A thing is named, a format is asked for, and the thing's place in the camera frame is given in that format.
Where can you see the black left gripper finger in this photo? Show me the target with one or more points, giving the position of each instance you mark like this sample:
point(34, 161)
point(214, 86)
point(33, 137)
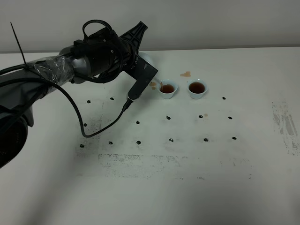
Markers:
point(132, 39)

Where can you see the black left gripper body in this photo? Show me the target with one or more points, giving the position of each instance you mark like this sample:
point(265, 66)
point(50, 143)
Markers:
point(129, 61)

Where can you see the light blue porcelain teapot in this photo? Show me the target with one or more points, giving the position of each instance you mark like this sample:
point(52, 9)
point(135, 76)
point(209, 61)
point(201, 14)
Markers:
point(147, 58)

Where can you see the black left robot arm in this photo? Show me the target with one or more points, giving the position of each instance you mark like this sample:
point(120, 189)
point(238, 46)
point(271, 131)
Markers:
point(97, 58)

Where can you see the left light blue teacup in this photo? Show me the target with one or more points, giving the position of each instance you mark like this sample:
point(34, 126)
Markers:
point(167, 88)

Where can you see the light blue teacup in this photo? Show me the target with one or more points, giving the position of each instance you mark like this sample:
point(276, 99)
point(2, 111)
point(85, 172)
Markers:
point(197, 88)
point(167, 88)

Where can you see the right light blue teacup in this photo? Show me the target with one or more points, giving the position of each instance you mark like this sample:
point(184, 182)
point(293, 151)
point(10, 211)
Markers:
point(197, 88)

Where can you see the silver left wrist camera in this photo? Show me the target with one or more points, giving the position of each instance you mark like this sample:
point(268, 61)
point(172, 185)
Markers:
point(143, 73)

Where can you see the black cable tie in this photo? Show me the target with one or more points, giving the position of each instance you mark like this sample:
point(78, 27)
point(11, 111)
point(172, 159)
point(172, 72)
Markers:
point(19, 46)

